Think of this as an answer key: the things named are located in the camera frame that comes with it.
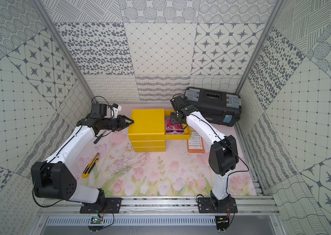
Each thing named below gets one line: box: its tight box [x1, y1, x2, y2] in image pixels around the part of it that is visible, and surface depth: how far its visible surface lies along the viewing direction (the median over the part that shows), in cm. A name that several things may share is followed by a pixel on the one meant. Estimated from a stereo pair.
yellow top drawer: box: [164, 109, 191, 141], surface depth 86 cm
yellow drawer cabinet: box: [127, 108, 166, 153], surface depth 83 cm
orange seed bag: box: [187, 130, 206, 154], surface depth 98 cm
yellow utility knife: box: [81, 152, 100, 179], surface depth 90 cm
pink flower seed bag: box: [165, 117, 185, 135], surface depth 88 cm
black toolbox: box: [184, 86, 242, 127], surface depth 100 cm
